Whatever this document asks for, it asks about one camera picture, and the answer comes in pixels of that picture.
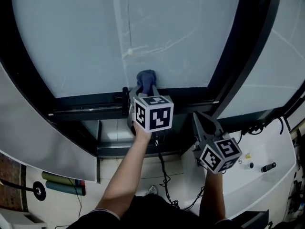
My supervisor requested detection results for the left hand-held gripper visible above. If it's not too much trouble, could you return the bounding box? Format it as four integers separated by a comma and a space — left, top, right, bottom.
127, 84, 174, 134

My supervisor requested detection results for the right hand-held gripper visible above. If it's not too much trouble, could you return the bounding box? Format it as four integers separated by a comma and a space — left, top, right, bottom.
192, 111, 243, 175

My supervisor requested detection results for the blue cloth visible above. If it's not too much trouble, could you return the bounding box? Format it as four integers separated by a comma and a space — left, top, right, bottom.
136, 69, 158, 96

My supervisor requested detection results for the black window frame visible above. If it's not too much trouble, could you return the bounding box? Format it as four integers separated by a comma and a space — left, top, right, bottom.
0, 0, 305, 157

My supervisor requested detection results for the person's left forearm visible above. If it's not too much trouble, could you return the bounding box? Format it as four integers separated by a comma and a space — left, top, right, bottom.
95, 124, 153, 220

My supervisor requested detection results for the person's right forearm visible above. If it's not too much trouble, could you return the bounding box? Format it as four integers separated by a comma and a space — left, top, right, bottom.
198, 167, 226, 221

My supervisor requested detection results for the black window latch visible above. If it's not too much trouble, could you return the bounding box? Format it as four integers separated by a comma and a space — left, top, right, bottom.
122, 86, 130, 115

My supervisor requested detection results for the large frosted window pane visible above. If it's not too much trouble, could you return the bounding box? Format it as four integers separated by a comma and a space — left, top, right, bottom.
10, 0, 244, 99

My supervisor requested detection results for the narrow frosted window pane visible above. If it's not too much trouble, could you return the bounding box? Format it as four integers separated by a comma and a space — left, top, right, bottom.
223, 0, 305, 119

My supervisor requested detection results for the black cylinder tool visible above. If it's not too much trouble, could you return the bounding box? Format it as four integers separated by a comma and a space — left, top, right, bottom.
260, 162, 277, 173

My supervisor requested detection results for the person's black clothing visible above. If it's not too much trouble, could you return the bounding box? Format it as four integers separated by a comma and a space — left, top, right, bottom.
68, 194, 240, 229

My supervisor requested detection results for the black box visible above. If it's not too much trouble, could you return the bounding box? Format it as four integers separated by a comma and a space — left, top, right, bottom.
227, 209, 270, 229

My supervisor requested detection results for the grey curved panel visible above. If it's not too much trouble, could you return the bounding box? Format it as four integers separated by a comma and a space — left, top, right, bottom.
0, 62, 98, 182

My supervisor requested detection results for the olive green rolled mat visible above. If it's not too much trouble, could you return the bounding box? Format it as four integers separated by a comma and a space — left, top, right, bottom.
41, 171, 86, 187

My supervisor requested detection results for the teal rolled mat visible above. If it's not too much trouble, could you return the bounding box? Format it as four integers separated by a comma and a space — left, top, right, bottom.
45, 180, 86, 197

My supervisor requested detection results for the black round stand base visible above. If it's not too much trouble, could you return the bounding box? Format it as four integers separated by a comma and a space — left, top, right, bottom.
32, 181, 47, 201

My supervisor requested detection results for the brick pattern mat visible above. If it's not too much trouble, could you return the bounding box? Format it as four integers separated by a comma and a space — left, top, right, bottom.
0, 152, 27, 212

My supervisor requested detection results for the white plastic stool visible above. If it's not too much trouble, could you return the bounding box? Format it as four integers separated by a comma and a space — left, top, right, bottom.
0, 208, 49, 229

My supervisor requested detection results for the black cable on table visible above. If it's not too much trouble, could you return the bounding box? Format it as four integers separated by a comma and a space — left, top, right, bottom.
237, 116, 286, 143

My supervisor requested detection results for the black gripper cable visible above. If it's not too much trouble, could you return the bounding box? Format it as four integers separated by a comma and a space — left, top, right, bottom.
180, 186, 206, 211
152, 132, 180, 208

